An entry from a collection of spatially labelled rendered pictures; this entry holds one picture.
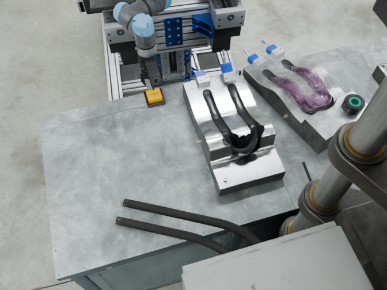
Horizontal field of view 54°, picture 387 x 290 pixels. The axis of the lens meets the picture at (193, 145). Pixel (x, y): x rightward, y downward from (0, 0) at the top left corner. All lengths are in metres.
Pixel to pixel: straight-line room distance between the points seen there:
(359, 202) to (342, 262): 0.30
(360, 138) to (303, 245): 0.21
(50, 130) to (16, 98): 1.31
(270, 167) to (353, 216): 0.57
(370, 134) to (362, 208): 0.33
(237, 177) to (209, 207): 0.15
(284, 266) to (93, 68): 2.50
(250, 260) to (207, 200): 0.78
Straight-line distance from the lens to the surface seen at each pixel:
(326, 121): 1.58
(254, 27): 3.24
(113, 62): 2.68
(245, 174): 1.44
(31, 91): 2.99
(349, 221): 0.97
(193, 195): 1.46
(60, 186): 1.56
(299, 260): 0.71
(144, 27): 1.39
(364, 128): 0.69
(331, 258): 0.73
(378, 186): 0.73
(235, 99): 1.60
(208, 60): 2.67
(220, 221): 1.30
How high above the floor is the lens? 2.13
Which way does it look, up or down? 59 degrees down
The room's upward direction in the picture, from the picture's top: straight up
